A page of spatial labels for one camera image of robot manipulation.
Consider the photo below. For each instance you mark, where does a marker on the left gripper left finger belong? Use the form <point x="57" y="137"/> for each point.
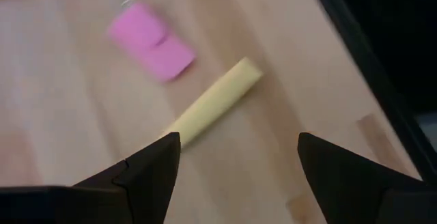
<point x="150" y="179"/>

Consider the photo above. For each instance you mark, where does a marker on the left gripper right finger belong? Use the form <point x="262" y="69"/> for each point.
<point x="358" y="193"/>

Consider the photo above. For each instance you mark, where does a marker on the black aluminium rig frame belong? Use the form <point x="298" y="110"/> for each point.
<point x="356" y="46"/>

